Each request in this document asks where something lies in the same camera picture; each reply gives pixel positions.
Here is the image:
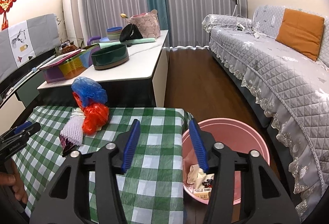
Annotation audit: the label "black pink printed box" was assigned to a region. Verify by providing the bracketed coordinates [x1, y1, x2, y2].
[59, 135, 76, 157]

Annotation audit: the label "white foam net sleeve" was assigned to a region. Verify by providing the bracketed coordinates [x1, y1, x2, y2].
[60, 116, 84, 146]

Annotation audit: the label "red plastic bag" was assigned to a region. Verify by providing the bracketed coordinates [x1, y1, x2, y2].
[73, 92, 110, 135]

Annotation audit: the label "blue plastic bag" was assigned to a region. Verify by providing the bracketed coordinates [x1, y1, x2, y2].
[71, 76, 108, 108]

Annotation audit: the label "red snack wrapper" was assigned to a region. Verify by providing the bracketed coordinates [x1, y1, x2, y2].
[193, 178, 213, 200]

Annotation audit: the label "pink trash bin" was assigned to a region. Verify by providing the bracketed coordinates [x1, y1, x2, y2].
[182, 118, 270, 204]

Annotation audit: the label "person's left hand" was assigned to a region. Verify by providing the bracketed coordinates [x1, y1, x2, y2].
[0, 159, 28, 204]

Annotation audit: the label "black tv cabinet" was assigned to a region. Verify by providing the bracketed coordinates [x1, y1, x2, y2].
[1, 50, 55, 133]

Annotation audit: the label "green checkered tablecloth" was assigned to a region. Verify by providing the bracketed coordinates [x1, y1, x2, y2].
[13, 106, 192, 223]

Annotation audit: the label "chopsticks packet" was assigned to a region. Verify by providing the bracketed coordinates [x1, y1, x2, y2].
[70, 108, 85, 119]

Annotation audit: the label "white coffee table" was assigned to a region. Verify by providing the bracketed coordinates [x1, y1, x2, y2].
[37, 29, 170, 108]

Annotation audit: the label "grey covered television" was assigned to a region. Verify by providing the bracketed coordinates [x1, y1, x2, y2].
[1, 13, 60, 81]

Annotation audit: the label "colourful storage box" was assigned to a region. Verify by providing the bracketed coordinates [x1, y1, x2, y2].
[40, 43, 100, 83]

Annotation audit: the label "dark green round tin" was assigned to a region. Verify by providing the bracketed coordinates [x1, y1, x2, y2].
[91, 44, 129, 70]

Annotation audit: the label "grey quilted sofa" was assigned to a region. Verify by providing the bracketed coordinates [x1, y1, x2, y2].
[202, 5, 329, 223]

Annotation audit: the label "stacked coloured bowls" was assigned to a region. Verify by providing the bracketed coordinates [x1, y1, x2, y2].
[107, 26, 123, 41]

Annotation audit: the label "black hat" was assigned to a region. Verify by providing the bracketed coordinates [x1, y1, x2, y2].
[119, 23, 143, 42]

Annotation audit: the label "pink fabric basket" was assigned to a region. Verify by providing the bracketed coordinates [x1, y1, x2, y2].
[127, 9, 161, 38]

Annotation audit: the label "white standing air conditioner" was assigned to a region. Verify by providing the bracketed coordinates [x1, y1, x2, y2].
[63, 0, 88, 48]

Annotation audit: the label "orange cushion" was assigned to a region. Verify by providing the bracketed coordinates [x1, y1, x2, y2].
[276, 8, 324, 61]

